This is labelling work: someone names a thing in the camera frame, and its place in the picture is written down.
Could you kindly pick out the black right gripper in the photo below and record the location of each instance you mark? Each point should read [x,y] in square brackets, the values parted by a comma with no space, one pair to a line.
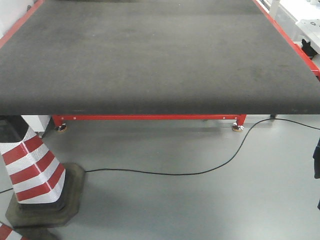
[316,158]

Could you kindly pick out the black conveyor belt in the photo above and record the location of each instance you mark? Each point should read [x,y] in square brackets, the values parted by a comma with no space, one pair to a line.
[150,57]

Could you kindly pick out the left red-white traffic cone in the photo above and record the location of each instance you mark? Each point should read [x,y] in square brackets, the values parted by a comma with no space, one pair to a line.
[47,193]

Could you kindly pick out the red-white traffic cone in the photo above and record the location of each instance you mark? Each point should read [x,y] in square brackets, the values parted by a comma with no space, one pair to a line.
[47,193]
[8,233]

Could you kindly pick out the right red-white traffic cone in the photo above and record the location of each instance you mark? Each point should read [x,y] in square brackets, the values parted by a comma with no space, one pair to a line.
[8,233]

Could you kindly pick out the red conveyor frame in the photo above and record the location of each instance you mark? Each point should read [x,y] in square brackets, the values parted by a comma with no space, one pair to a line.
[150,117]

